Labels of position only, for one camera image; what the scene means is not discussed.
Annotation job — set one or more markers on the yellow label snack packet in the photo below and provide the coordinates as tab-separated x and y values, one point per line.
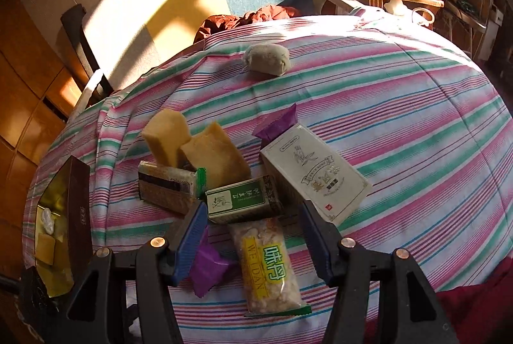
268	268

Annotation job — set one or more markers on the dark striped snack packet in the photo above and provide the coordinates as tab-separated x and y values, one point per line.
168	187

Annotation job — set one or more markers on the white sock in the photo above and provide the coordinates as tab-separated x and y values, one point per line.
266	59

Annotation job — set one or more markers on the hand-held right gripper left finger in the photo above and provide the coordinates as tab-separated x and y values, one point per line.
188	239

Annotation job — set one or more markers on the armchair with black frame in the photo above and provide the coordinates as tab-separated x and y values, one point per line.
160	7

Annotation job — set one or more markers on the red-brown cloth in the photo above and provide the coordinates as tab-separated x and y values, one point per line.
244	21

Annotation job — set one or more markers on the white crumpled wrapper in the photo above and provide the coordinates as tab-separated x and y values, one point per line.
46	221

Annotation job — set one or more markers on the purple foil packet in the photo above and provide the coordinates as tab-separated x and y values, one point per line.
278	125
208	266

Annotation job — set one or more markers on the striped bedsheet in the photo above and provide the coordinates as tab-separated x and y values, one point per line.
360	107

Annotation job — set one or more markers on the yellow sponge block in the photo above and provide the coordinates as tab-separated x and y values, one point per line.
44	248
214	159
166	137

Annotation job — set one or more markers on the wooden wardrobe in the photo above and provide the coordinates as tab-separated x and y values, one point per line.
24	87

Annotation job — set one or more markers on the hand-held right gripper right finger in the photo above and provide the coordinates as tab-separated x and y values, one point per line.
316	244

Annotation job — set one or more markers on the dark red cloth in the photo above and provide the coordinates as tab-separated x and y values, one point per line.
473	308

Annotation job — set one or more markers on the white lump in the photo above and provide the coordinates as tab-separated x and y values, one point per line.
394	5

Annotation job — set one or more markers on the cluttered storage shelf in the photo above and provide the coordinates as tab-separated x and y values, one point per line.
473	7

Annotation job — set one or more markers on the white printed carton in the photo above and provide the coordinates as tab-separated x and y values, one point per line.
316	175

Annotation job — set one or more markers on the green and white carton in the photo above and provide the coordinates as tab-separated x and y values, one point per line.
240	199

